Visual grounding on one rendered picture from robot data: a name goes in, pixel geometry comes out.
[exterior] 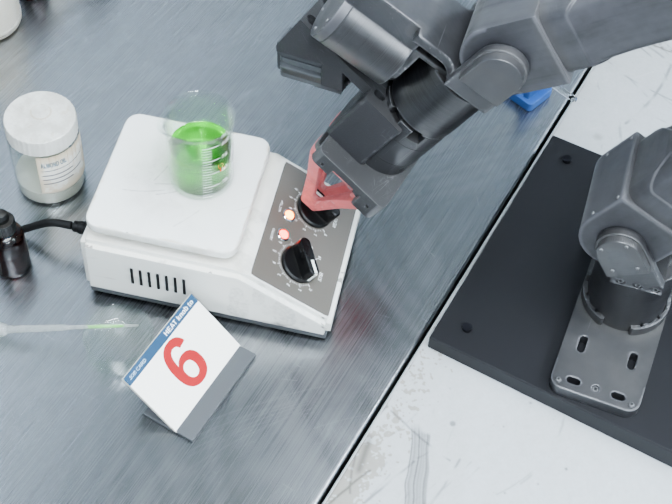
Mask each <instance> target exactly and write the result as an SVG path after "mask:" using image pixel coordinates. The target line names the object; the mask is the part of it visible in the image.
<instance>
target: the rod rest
mask: <svg viewBox="0 0 672 504"><path fill-rule="evenodd" d="M551 92H552V88H547V89H542V90H537V91H532V92H528V93H523V94H517V95H512V96H511V97H509V99H510V100H512V101H513V102H515V103H516V104H517V105H519V106H520V107H522V108H523V109H524V110H526V111H528V112H530V111H532V110H533V109H535V108H536V107H537V106H539V105H540V104H541V103H542V102H544V101H545V100H546V99H547V98H549V97H550V95H551Z"/></svg>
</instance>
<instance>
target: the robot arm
mask: <svg viewBox="0 0 672 504"><path fill-rule="evenodd" d="M670 40H672V0H478V1H476V2H475V3H474V4H473V5H472V7H471V9H468V8H466V7H464V6H463V5H462V4H460V3H459V2H458V1H456V0H318V1H317V2H316V3H315V4H314V5H313V6H312V7H311V8H310V9H309V10H308V11H307V13H306V14H305V15H304V16H303V17H302V18H301V19H300V20H299V21H298V22H297V23H296V24H295V25H294V26H293V28H292V27H290V28H289V29H288V30H287V32H286V33H285V34H284V35H283V36H282V37H281V38H280V39H279V40H278V41H277V45H276V51H277V68H278V69H280V74H281V76H283V77H287V78H290V79H293V80H297V81H300V82H303V83H307V84H310V85H313V86H314V87H317V88H321V89H324V90H327V91H331V92H334V93H337V94H342V92H343V91H344V89H346V86H348V83H349V84H350V81H351V82H352V83H353V84H354V85H355V86H356V87H357V88H358V89H359V91H358V92H357V94H356V95H355V96H354V97H353V98H352V99H351V100H350V101H349V102H348V103H347V105H346V106H345V107H344V108H343V110H342V111H341V112H339V113H338V115H337V116H336V117H335V118H334V119H333V121H332V122H331V123H330V125H329V127H328V128H327V130H326V131H325V132H324V133H323V134H322V135H321V136H320V137H319V138H318V140H317V141H316V142H315V143H314V145H313V146H312V148H311V150H310V154H309V162H308V169H307V176H306V180H305V184H304V188H303V192H302V196H301V201H302V202H303V203H304V204H305V205H306V206H308V207H309V208H310V209H311V210H312V211H320V210H330V209H340V208H343V209H358V210H359V211H360V212H361V213H362V214H363V215H364V216H365V217H367V218H371V217H373V216H374V215H376V214H377V213H378V212H380V211H381V210H382V209H383V208H385V207H386V206H387V205H388V203H389V202H390V201H391V199H392V198H393V196H394V195H395V193H396V192H397V190H398V189H399V188H400V186H401V185H402V183H403V182H404V180H405V179H406V177H407V176H408V175H409V173H410V172H411V170H412V168H413V167H414V165H415V164H416V163H417V161H418V160H419V158H420V157H421V156H423V155H424V154H425V153H426V152H428V151H429V150H430V149H431V148H433V147H434V146H435V145H436V144H438V143H439V142H440V141H441V140H442V139H443V138H444V137H445V136H447V135H449V134H450V133H451V132H452V131H454V130H455V129H456V128H457V127H459V126H460V125H461V124H462V123H464V122H465V121H466V120H467V119H469V118H470V117H471V116H472V115H474V114H475V113H476V112H477V111H479V110H480V111H481V112H482V113H484V114H485V113H487V112H488V111H489V110H491V109H492V108H493V107H495V106H496V107H497V106H499V105H500V104H501V103H503V102H504V101H505V100H507V99H508V98H509V97H511V96H512V95H517V94H523V93H528V92H532V91H537V90H542V89H547V88H552V87H557V86H562V85H567V84H570V83H571V80H572V76H573V73H574V71H575V70H580V69H585V68H590V67H594V66H597V65H599V64H602V63H604V62H606V61H608V60H609V59H611V58H612V57H614V56H617V55H620V54H623V53H626V52H630V51H633V50H636V49H639V48H643V47H647V46H650V45H654V44H658V43H662V42H666V41H670ZM332 172H333V173H334V174H336V175H337V176H338V177H339V178H340V179H341V180H342V181H343V182H340V183H337V184H334V185H331V186H326V185H325V184H324V181H325V178H326V176H327V175H329V174H331V173H332ZM317 189H318V190H319V191H320V192H321V193H323V194H324V195H325V196H324V197H319V196H318V195H317V194H316V191H317ZM578 238H579V242H580V245H581V247H582V248H583V250H584V251H585V252H586V253H587V254H588V255H589V256H591V257H592V259H591V262H590V265H589V268H588V270H587V273H586V276H585V279H584V282H583V285H582V288H581V290H580V293H579V296H578V299H577V302H576V305H575V308H574V310H573V313H572V316H571V319H570V322H569V325H568V328H567V330H566V333H565V336H564V339H563V342H562V345H561V348H560V350H559V353H558V356H557V359H556V362H555V365H554V368H553V370H552V373H551V377H550V380H549V386H550V388H551V390H552V391H553V392H554V393H556V394H558V395H561V396H564V397H567V398H570V399H573V400H575V401H578V402H581V403H584V404H587V405H590V406H592V407H595V408H598V409H601V410H604V411H607V412H610V413H612V414H615V415H618V416H621V417H625V418H629V417H632V416H634V415H635V414H636V413H637V411H638V409H639V407H640V404H641V401H642V398H643V394H644V391H645V387H646V384H647V381H648V377H649V374H650V370H651V367H652V364H653V360H654V357H655V353H656V350H657V347H658V343H659V340H660V336H661V333H662V330H663V326H664V323H665V320H666V316H667V313H668V311H669V308H670V305H671V299H672V125H671V126H669V127H667V128H663V127H662V128H659V129H657V130H656V131H654V132H653V133H651V134H650V135H648V136H647V137H644V136H643V135H642V134H640V133H639V132H635V133H634V134H632V135H631V136H629V137H628V138H626V139H625V140H623V141H622V142H621V143H619V144H618V145H616V146H615V147H613V148H612V149H610V150H609V151H607V152H606V153H605V154H603V155H602V156H601V157H600V158H599V159H598V161H597V163H596V165H595V169H594V173H593V177H592V181H591V185H590V189H589V193H588V197H587V201H586V205H585V209H584V213H583V217H582V221H581V225H580V229H579V234H578ZM579 343H584V344H585V345H586V347H585V350H584V352H579V351H578V350H577V347H578V344H579ZM630 359H631V360H634V361H635V365H634V369H629V368H628V367H627V363H628V360H630Z"/></svg>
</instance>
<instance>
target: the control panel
mask: <svg viewBox="0 0 672 504"><path fill-rule="evenodd" d="M306 176H307V174H306V173H305V172H303V171H301V170H300V169H298V168H296V167H295V166H293V165H291V164H290V163H288V162H286V163H285V165H284V168H283V171H282V174H281V177H280V181H279V184H278V187H277V190H276V193H275V196H274V200H273V203H272V206H271V209H270V212H269V216H268V219H267V222H266V225H265V228H264V232H263V235H262V238H261V241H260V244H259V248H258V251H257V254H256V257H255V260H254V264H253V267H252V270H251V274H253V276H255V277H257V278H259V279H260V280H262V281H264V282H266V283H268V284H269V285H271V286H273V287H275V288H277V289H278V290H280V291H282V292H284V293H286V294H287V295H289V296H291V297H293V298H295V299H296V300H298V301H300V302H302V303H304V304H305V305H307V306H309V307H311V308H313V309H314V310H316V311H318V312H320V313H322V314H323V315H326V316H328V315H329V312H330V308H331V305H332V301H333V297H334V293H335V289H336V285H337V281H338V278H339V274H340V270H341V266H342V262H343V258H344V254H345V251H346V247H347V243H348V239H349V235H350V231H351V227H352V224H353V220H354V216H355V212H356V209H343V208H340V209H339V210H340V215H339V216H338V217H337V218H335V219H334V220H333V221H332V222H330V223H329V224H328V225H327V226H326V227H324V228H314V227H312V226H310V225H308V224H307V223H306V222H305V221H304V220H303V219H302V218H301V216H300V214H299V212H298V207H297V204H298V200H299V198H300V196H301V195H302V192H303V188H304V184H305V180H306ZM288 210H290V211H292V212H293V214H294V218H293V219H288V218H287V217H286V215H285V212H286V211H288ZM280 230H286V231H287V232H288V237H287V239H283V238H282V237H281V236H280V234H279V231H280ZM304 237H305V238H308V239H309V240H310V243H311V246H312V249H313V253H314V256H315V259H316V262H317V265H318V268H319V273H318V274H317V276H316V277H315V278H314V279H313V280H312V281H310V282H308V283H298V282H296V281H294V280H292V279H291V278H290V277H289V276H288V275H287V274H286V273H285V271H284V269H283V267H282V263H281V257H282V254H283V252H284V250H285V249H286V248H288V247H289V246H292V245H294V244H295V243H296V242H298V241H299V240H300V239H301V238H304Z"/></svg>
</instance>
